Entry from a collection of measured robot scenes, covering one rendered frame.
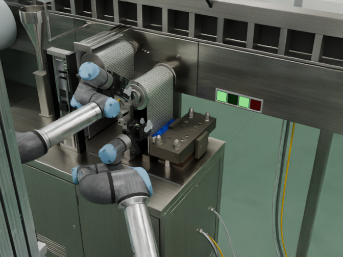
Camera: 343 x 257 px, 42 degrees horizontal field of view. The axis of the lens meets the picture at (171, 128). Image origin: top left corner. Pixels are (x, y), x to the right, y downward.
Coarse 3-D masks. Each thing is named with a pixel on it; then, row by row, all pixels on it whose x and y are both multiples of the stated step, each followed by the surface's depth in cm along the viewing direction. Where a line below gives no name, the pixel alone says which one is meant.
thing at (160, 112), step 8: (168, 96) 228; (152, 104) 216; (160, 104) 223; (168, 104) 230; (152, 112) 218; (160, 112) 225; (168, 112) 233; (152, 120) 220; (160, 120) 227; (168, 120) 235; (152, 128) 222
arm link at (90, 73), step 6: (84, 66) 179; (90, 66) 178; (96, 66) 180; (84, 72) 179; (90, 72) 177; (96, 72) 179; (102, 72) 183; (84, 78) 178; (90, 78) 179; (96, 78) 181; (102, 78) 183; (90, 84) 180; (96, 84) 182; (102, 84) 186
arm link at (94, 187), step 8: (72, 168) 196; (80, 168) 195; (88, 168) 190; (96, 168) 196; (72, 176) 194; (80, 176) 180; (88, 176) 163; (96, 176) 159; (104, 176) 158; (80, 184) 163; (88, 184) 158; (96, 184) 157; (104, 184) 156; (80, 192) 163; (88, 192) 158; (96, 192) 156; (104, 192) 156; (88, 200) 161; (96, 200) 158; (104, 200) 157
